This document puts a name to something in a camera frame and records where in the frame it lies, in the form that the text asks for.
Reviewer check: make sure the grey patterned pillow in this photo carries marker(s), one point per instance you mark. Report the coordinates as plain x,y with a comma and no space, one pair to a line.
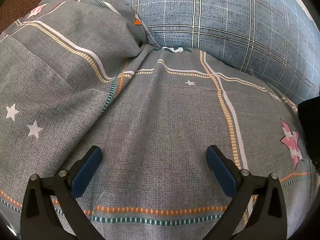
62,67

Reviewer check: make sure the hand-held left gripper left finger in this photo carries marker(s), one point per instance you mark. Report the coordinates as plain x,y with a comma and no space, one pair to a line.
86,172

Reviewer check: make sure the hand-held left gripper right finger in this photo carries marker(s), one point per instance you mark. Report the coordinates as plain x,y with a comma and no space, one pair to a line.
221,172

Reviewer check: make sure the blue plaid pillow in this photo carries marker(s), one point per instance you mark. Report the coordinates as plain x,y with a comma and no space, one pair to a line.
212,17

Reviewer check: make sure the grey patterned bedsheet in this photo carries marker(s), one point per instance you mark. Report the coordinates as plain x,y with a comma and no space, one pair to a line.
162,120

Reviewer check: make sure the black pants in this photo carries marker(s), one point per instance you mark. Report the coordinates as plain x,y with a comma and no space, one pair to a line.
308,125

